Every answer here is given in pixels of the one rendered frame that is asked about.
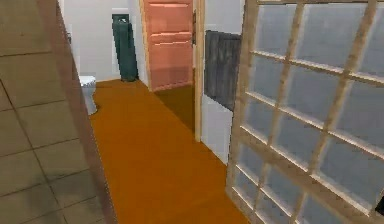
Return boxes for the glass paned wooden door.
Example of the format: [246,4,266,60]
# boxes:
[225,0,384,224]

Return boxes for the salmon pink panel door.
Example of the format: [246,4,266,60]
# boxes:
[143,0,195,92]

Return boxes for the white toilet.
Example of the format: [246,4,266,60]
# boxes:
[79,75,98,116]

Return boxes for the dark green hanging towel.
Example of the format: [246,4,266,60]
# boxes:
[111,13,139,83]

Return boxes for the dark grey hanging towel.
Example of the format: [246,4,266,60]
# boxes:
[203,29,242,112]

